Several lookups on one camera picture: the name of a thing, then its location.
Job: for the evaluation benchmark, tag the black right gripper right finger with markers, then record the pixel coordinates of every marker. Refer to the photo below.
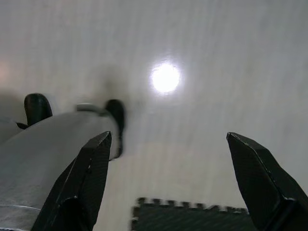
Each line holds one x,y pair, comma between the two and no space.
260,178

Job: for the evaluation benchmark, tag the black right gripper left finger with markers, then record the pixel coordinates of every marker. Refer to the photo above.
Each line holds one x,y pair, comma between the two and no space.
77,183

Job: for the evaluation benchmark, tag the black foam puzzle mat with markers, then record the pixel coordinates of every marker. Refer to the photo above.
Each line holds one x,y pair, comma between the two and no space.
192,219

